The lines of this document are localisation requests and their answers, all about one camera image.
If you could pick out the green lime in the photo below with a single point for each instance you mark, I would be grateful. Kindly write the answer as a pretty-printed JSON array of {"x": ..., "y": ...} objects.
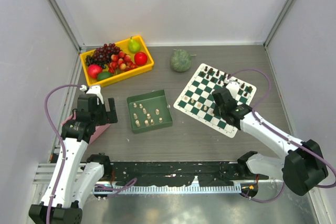
[{"x": 104, "y": 75}]

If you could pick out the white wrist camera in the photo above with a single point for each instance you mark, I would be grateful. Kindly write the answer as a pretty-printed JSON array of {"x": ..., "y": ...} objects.
[
  {"x": 95, "y": 89},
  {"x": 231, "y": 89}
]

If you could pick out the red peach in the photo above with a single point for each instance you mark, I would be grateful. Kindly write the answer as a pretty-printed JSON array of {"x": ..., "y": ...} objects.
[{"x": 94, "y": 70}]

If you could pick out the pink plastic box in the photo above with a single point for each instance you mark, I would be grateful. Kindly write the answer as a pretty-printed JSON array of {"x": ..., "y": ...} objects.
[{"x": 99, "y": 129}]

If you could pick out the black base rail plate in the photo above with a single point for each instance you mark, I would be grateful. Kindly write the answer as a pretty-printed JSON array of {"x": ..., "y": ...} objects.
[{"x": 178, "y": 174}]

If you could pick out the green white chess board mat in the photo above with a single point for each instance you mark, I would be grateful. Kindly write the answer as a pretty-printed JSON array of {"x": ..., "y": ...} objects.
[{"x": 204, "y": 81}]

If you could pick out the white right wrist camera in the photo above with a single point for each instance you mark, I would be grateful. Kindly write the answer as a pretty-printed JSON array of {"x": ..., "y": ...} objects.
[{"x": 231, "y": 89}]

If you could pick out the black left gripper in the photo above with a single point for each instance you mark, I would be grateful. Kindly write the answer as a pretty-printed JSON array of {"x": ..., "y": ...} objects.
[{"x": 108, "y": 117}]

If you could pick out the red apple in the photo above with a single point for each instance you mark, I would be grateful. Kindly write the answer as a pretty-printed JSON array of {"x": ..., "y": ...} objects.
[{"x": 140, "y": 58}]

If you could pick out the dark blue grape bunch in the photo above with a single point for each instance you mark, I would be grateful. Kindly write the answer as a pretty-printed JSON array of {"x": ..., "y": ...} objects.
[{"x": 95, "y": 60}]

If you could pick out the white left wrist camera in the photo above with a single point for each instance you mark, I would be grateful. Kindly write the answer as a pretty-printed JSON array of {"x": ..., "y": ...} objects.
[{"x": 95, "y": 89}]

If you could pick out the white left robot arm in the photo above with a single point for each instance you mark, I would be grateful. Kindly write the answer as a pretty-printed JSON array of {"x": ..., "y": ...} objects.
[{"x": 68, "y": 191}]

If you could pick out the green melon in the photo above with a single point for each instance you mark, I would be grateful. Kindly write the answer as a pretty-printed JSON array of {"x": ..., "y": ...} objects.
[{"x": 181, "y": 60}]

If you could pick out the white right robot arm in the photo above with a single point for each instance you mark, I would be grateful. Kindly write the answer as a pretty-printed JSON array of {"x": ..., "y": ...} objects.
[{"x": 300, "y": 165}]

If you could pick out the red cherry cluster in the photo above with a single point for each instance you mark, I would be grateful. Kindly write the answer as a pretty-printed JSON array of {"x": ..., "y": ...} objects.
[{"x": 121, "y": 63}]

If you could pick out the green pear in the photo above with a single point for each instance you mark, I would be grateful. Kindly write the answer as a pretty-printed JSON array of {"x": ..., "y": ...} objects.
[{"x": 133, "y": 45}]

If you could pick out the dark red grape bunch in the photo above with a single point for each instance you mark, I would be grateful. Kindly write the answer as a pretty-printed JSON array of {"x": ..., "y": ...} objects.
[{"x": 106, "y": 51}]

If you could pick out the yellow plastic fruit bin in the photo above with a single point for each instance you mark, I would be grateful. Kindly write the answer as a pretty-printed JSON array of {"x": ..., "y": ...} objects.
[{"x": 118, "y": 77}]

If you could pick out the green plastic tray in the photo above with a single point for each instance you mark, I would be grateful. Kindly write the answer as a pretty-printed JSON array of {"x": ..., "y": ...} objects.
[{"x": 149, "y": 112}]

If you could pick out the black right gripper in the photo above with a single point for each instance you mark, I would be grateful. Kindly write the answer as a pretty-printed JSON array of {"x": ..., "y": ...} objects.
[{"x": 216, "y": 110}]

